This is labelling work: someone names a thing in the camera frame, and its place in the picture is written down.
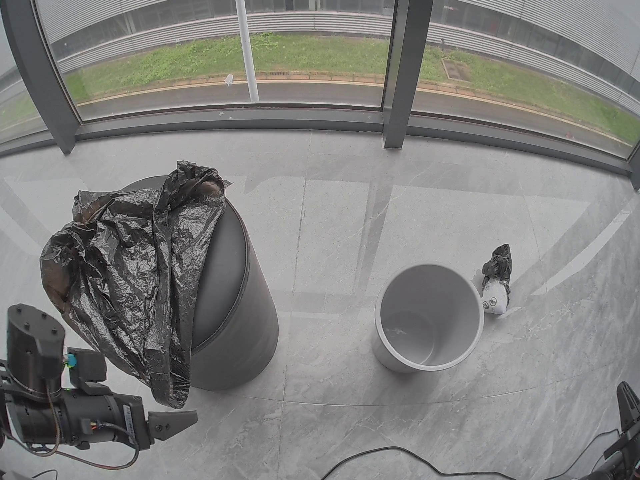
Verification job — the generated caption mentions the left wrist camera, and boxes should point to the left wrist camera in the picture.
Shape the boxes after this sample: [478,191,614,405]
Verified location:
[66,350,116,398]

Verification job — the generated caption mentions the window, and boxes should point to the window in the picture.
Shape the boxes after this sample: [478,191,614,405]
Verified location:
[0,0,640,191]

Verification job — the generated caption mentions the crumpled black plastic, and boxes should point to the crumpled black plastic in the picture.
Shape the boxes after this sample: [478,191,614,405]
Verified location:
[481,243,513,294]

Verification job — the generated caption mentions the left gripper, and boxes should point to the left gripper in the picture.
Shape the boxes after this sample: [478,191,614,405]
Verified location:
[10,389,198,451]

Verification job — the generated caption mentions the white trash bin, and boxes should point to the white trash bin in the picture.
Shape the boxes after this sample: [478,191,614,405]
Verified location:
[372,263,486,374]

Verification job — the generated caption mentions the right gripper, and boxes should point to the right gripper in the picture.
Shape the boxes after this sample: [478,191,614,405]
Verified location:
[602,381,640,465]

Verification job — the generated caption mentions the black plastic bag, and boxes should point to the black plastic bag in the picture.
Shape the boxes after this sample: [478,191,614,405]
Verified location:
[40,160,233,410]

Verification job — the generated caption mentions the black cable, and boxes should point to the black cable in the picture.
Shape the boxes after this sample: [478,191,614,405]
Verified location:
[320,429,622,480]

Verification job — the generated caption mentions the dark grey round chair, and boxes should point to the dark grey round chair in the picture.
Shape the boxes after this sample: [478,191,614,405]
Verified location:
[121,175,279,391]

